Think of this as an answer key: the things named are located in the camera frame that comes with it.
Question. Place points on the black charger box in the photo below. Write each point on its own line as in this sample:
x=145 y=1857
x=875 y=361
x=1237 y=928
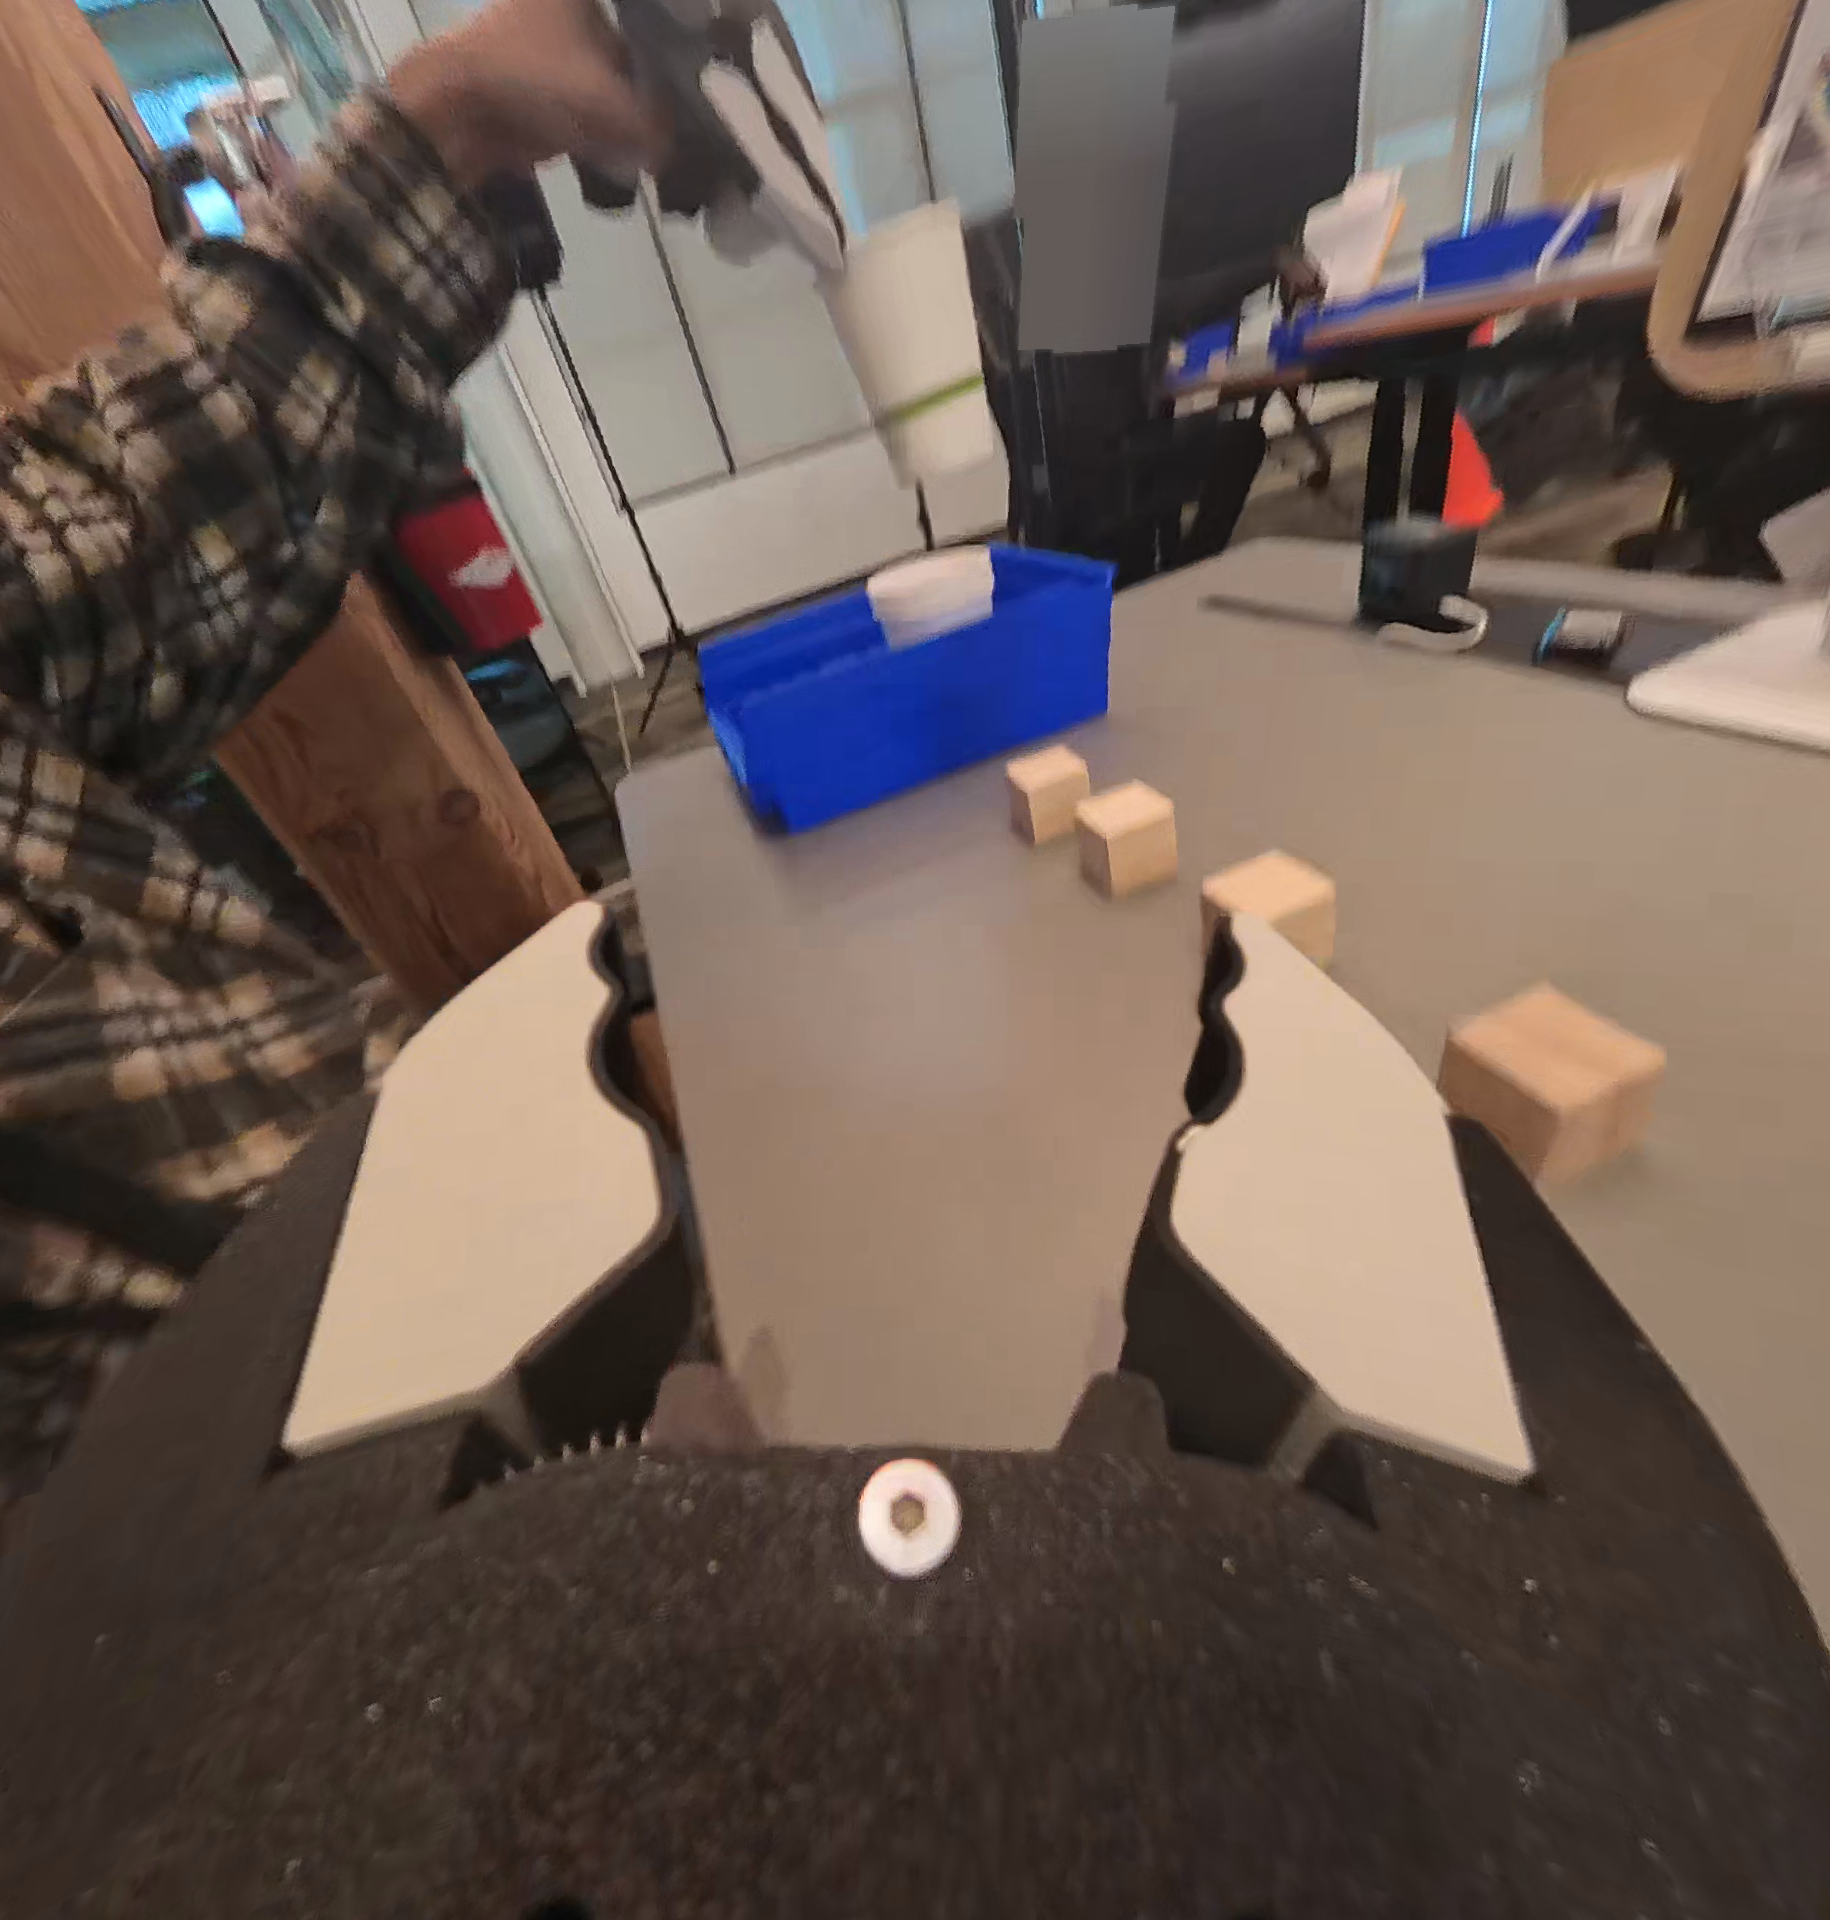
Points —
x=1416 y=569

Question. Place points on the white cup green band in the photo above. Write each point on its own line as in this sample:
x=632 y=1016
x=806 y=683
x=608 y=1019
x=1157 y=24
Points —
x=915 y=332

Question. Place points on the blue plastic bin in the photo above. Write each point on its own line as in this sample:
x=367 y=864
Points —
x=915 y=720

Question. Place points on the person's left forearm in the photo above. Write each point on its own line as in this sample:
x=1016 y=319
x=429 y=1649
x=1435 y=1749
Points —
x=254 y=378

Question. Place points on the wooden office desk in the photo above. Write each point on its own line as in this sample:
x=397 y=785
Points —
x=1530 y=296

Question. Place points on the small black blue device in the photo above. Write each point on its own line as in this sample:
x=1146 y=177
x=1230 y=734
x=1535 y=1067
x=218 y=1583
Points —
x=1582 y=639

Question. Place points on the instruction sign on stand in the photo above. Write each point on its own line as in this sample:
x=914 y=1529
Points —
x=1680 y=332

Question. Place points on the person's plaid shirt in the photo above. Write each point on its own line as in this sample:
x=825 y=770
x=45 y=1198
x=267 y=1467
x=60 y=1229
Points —
x=105 y=973

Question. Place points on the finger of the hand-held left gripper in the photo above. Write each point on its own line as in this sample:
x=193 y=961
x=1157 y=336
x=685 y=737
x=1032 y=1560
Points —
x=803 y=165
x=741 y=226

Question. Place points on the large black screen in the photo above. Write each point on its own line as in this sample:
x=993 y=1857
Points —
x=1258 y=152

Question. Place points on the person's left hand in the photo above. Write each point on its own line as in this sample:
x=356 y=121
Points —
x=508 y=91

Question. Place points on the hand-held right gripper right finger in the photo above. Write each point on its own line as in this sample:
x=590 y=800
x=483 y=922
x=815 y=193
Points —
x=1333 y=1217

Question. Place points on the white paper cup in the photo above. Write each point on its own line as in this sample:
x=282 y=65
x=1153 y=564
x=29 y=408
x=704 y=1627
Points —
x=929 y=591

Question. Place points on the blue parts bin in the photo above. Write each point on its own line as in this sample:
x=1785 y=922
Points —
x=1500 y=254

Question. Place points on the wooden cube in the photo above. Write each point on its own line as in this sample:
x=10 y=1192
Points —
x=1547 y=1080
x=1050 y=794
x=1273 y=900
x=1124 y=843

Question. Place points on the orange traffic cone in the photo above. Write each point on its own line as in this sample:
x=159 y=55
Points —
x=1472 y=473

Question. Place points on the red fire extinguisher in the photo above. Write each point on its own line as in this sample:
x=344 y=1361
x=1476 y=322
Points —
x=465 y=569

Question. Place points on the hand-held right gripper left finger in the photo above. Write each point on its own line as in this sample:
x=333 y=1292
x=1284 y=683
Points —
x=481 y=1198

